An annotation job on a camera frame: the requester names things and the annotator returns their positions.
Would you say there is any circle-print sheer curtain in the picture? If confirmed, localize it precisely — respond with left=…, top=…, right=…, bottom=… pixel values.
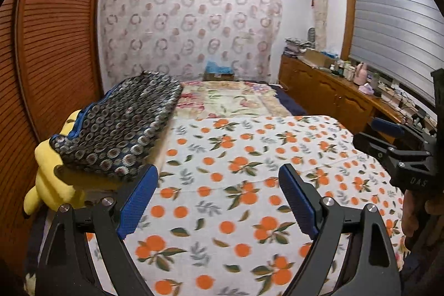
left=99, top=0, right=283, bottom=83

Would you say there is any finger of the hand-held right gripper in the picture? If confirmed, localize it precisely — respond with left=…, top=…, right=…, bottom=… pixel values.
left=370, top=118, right=438, bottom=147
left=352, top=131, right=431, bottom=168

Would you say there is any floral blanket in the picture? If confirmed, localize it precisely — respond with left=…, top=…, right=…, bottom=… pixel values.
left=173, top=80, right=292, bottom=120

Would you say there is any navy circle-print pajama top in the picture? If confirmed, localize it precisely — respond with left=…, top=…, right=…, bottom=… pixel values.
left=50, top=72, right=184, bottom=182

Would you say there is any yellow plush toy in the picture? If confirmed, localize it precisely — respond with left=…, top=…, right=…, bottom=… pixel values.
left=24, top=109, right=118, bottom=217

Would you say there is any wooden window frame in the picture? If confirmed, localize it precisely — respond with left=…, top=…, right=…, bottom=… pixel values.
left=340, top=0, right=444, bottom=88

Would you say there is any cardboard box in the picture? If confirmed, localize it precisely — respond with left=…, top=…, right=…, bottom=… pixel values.
left=302, top=49, right=335, bottom=68

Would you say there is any orange-fruit print blanket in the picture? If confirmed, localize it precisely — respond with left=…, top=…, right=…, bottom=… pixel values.
left=85, top=115, right=412, bottom=296

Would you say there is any navy bed sheet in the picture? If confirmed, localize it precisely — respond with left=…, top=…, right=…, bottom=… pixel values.
left=269, top=83, right=307, bottom=116

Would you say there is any wooden sideboard cabinet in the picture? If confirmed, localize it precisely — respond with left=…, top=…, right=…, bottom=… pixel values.
left=278, top=55, right=438, bottom=144

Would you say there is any wooden louvered wardrobe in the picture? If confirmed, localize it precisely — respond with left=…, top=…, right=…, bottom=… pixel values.
left=0, top=0, right=108, bottom=269

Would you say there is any pink bottle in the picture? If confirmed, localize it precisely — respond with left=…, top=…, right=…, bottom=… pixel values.
left=354, top=62, right=369, bottom=85

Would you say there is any person's right hand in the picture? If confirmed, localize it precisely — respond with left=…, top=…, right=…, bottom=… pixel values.
left=402, top=190, right=444, bottom=248

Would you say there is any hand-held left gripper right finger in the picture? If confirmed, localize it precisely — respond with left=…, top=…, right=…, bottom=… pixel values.
left=278, top=163, right=403, bottom=296

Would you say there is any blue storage box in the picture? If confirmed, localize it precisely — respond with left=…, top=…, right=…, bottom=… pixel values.
left=204, top=61, right=234, bottom=82

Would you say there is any row of small bottles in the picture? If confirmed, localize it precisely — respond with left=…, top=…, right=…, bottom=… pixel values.
left=329, top=59, right=356, bottom=80

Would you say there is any stack of folded cloths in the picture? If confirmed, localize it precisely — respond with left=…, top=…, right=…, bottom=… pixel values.
left=284, top=37, right=314, bottom=57

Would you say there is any grey window blind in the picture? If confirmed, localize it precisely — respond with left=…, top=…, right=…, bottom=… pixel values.
left=349, top=0, right=444, bottom=93

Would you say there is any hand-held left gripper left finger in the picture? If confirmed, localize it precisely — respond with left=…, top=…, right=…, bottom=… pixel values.
left=35, top=163, right=160, bottom=296

